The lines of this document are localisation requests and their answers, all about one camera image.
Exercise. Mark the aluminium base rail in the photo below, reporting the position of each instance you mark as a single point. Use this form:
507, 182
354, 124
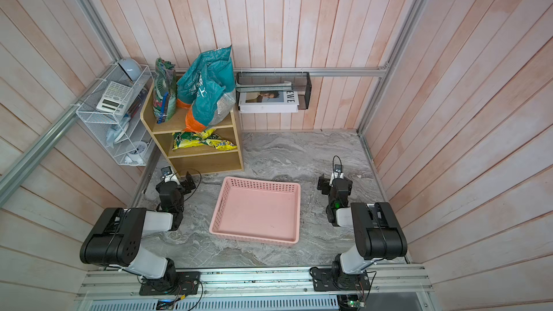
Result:
386, 286

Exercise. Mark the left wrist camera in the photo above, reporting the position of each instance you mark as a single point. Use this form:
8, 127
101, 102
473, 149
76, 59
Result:
168, 175

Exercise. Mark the teal orange bag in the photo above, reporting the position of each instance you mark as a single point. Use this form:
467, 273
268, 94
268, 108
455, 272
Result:
213, 64
210, 106

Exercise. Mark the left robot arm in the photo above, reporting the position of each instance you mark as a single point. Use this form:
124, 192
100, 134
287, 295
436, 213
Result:
115, 239

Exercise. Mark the white hardcover book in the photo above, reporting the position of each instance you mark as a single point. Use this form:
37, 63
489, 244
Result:
269, 102

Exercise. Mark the white calculator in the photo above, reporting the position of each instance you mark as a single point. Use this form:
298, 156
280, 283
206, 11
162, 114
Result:
114, 99

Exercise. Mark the wooden three-tier shelf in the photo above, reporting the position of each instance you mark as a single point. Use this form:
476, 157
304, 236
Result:
196, 160

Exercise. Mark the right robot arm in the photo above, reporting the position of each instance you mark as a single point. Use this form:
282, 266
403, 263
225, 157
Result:
377, 237

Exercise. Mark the white wire mesh rack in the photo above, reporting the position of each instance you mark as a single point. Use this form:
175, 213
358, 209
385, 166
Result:
99, 122

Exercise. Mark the black mesh wall shelf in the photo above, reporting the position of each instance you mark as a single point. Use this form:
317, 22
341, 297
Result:
258, 81

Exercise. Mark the pink plastic basket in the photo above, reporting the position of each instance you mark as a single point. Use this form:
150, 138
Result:
258, 211

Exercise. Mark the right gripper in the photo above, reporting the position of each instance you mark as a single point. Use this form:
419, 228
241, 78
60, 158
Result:
324, 183

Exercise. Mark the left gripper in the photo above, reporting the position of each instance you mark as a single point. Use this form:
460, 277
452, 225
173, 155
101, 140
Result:
186, 183

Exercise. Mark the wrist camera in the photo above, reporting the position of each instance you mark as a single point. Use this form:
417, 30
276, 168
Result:
337, 170
168, 175

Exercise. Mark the teal orange bag front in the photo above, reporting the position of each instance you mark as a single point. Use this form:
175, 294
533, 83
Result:
210, 106

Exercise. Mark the light blue cloth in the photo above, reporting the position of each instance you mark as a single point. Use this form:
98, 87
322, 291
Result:
116, 132

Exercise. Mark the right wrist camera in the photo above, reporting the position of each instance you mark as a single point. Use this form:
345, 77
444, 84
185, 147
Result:
337, 170

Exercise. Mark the yellow fertilizer bag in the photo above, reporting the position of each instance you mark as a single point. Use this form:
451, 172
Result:
212, 139
191, 139

